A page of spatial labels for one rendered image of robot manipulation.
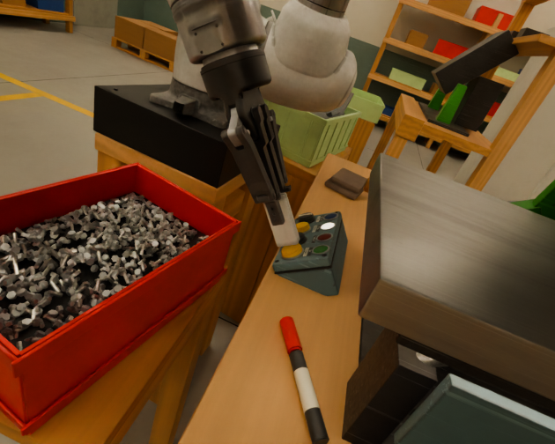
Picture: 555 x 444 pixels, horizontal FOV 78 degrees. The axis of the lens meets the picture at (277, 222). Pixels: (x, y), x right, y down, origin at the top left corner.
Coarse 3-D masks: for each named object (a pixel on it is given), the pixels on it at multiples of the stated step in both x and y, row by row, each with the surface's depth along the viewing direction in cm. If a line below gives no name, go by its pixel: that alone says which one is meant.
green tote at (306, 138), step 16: (288, 112) 114; (304, 112) 111; (352, 112) 143; (288, 128) 116; (304, 128) 113; (320, 128) 111; (336, 128) 121; (352, 128) 142; (288, 144) 118; (304, 144) 115; (320, 144) 116; (336, 144) 133; (304, 160) 117; (320, 160) 125
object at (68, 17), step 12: (0, 0) 433; (12, 0) 442; (24, 0) 453; (36, 0) 470; (48, 0) 482; (60, 0) 496; (72, 0) 510; (0, 12) 424; (12, 12) 437; (24, 12) 450; (36, 12) 464; (48, 12) 485; (60, 12) 501; (72, 12) 518; (72, 24) 526
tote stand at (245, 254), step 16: (288, 160) 118; (288, 176) 118; (304, 176) 115; (288, 192) 121; (304, 192) 118; (256, 208) 128; (256, 224) 131; (256, 240) 134; (272, 240) 130; (240, 256) 140; (256, 256) 136; (272, 256) 133; (240, 272) 143; (256, 272) 139; (240, 288) 146; (256, 288) 142; (224, 304) 154; (240, 304) 150; (240, 320) 153
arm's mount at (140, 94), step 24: (96, 96) 74; (120, 96) 72; (144, 96) 78; (96, 120) 76; (120, 120) 74; (144, 120) 72; (168, 120) 70; (192, 120) 74; (144, 144) 74; (168, 144) 72; (192, 144) 70; (216, 144) 68; (192, 168) 72; (216, 168) 70
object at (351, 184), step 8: (344, 168) 84; (336, 176) 77; (344, 176) 79; (352, 176) 81; (360, 176) 82; (328, 184) 78; (336, 184) 77; (344, 184) 76; (352, 184) 76; (360, 184) 78; (344, 192) 76; (352, 192) 76; (360, 192) 79
